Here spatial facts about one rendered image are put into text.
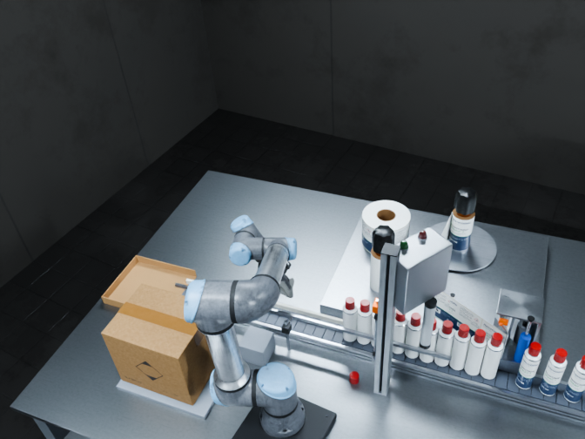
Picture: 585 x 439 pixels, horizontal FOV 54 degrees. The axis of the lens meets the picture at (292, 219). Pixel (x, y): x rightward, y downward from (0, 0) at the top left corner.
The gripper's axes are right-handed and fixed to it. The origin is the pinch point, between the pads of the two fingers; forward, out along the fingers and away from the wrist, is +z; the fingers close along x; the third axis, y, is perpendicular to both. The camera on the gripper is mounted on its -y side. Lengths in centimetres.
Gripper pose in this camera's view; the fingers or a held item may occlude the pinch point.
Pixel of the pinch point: (289, 296)
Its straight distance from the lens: 213.4
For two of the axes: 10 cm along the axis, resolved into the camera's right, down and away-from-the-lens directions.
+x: -7.7, 2.1, 6.0
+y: 3.7, -6.2, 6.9
